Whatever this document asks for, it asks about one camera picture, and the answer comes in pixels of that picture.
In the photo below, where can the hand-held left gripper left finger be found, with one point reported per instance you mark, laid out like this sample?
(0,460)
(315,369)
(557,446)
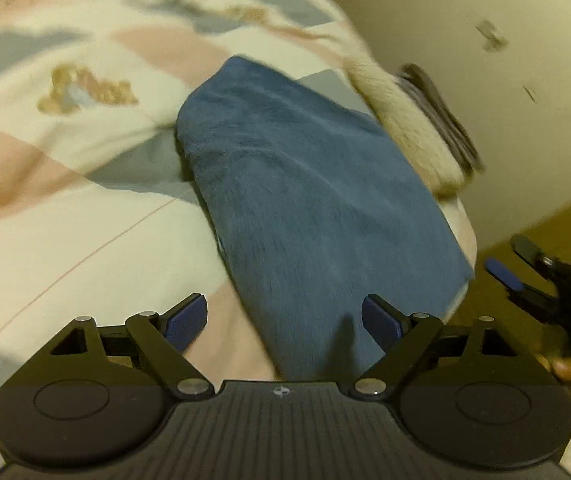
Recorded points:
(185,324)

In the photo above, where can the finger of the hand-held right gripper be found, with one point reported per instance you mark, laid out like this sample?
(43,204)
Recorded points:
(504,272)
(528,249)

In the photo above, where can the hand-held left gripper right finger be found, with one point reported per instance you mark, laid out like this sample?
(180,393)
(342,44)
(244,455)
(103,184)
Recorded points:
(380,324)

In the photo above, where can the dark blue soft garment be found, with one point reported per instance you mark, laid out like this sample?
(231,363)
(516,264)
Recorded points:
(315,200)

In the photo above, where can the grey folded garment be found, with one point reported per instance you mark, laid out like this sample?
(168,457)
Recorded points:
(445,120)

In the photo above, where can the cream fleece garment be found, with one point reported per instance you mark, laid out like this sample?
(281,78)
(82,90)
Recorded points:
(405,120)

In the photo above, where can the checkered pastel quilt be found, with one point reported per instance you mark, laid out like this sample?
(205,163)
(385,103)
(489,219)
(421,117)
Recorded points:
(65,185)

